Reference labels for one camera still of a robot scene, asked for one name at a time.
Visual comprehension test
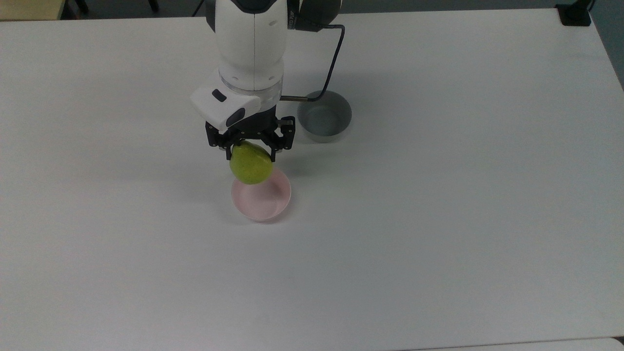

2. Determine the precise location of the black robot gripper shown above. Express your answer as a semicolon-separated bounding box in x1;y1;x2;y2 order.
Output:
204;104;296;163

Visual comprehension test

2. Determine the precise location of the green yellow pear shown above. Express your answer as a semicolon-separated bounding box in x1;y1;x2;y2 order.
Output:
229;141;274;185

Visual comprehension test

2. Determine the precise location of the pink plastic bowl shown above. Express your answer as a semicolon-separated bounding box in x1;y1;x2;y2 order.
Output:
231;168;293;223

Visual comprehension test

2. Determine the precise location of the grey plastic bowl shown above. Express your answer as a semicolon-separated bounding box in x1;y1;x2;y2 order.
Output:
297;90;352;144

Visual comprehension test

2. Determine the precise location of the light wooden furniture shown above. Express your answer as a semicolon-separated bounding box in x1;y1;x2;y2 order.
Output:
0;0;67;21

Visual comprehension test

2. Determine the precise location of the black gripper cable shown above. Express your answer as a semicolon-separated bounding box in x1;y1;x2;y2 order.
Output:
280;21;346;102

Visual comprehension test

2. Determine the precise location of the black table clamp mount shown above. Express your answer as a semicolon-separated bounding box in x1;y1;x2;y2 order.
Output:
555;0;596;27

